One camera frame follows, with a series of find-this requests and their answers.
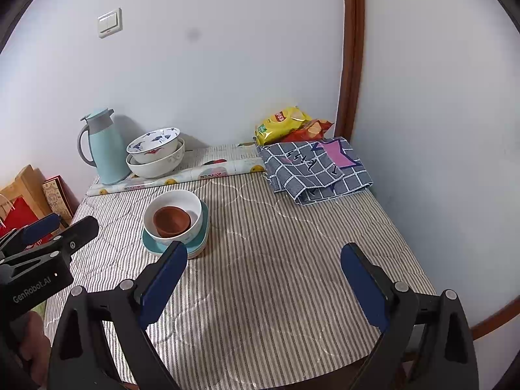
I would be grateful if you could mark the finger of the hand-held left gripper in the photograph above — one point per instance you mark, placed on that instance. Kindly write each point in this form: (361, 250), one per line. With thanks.
(81, 231)
(40, 227)

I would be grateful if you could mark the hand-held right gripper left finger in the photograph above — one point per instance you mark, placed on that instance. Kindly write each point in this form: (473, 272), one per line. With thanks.
(162, 284)

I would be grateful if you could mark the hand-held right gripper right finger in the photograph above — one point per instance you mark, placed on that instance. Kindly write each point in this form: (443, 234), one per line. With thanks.
(361, 288)

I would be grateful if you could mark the small brown bowl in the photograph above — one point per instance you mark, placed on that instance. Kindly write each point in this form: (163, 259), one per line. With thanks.
(170, 221)

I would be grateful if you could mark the teal plate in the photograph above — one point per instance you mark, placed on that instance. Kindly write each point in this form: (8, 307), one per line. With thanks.
(202, 231)

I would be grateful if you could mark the plain white bowl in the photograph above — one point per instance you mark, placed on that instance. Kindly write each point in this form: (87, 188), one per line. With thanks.
(183, 203)

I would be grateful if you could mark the person's left hand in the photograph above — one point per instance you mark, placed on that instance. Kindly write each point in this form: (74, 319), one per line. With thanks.
(36, 341)

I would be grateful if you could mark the red paper bag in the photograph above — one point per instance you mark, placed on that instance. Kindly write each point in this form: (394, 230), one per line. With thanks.
(18, 213)

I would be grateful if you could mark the patterned gift box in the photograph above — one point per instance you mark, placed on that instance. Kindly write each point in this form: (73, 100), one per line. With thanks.
(57, 199)

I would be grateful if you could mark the cardboard box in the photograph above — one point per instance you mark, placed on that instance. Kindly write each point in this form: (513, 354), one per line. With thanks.
(26, 185)

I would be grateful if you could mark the light blue thermos jug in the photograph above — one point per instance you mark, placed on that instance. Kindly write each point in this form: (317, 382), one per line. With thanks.
(107, 150)

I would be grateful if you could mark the striped quilted mat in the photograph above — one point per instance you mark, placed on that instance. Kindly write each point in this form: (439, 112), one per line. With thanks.
(264, 272)

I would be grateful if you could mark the large embossed white bowl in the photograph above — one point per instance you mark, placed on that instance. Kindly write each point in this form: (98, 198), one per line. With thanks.
(158, 167)

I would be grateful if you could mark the blue patterned white bowl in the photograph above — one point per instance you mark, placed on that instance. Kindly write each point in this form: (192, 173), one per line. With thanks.
(156, 142)

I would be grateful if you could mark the grey checked cloth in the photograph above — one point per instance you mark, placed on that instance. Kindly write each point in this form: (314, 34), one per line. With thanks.
(313, 170)

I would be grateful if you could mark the fruit print tablecloth roll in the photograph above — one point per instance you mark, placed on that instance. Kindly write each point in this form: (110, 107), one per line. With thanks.
(219, 158)

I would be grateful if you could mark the red chips bag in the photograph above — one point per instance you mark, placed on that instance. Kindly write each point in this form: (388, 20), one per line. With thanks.
(313, 130)

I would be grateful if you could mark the yellow chips bag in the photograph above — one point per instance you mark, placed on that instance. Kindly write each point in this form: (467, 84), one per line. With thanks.
(278, 124)

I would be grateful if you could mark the white wall switch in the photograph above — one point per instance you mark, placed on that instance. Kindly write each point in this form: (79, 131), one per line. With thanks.
(109, 23)

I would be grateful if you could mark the brown wooden door frame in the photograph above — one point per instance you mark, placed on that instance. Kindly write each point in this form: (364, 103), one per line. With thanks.
(351, 48)

